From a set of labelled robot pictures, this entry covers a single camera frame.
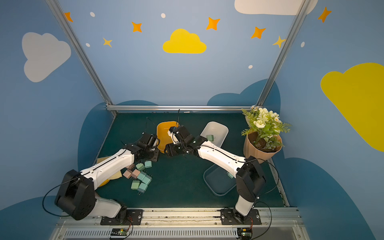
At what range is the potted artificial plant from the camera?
0.76 metres

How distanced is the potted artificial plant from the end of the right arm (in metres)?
0.35

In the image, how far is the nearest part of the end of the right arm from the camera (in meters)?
0.60
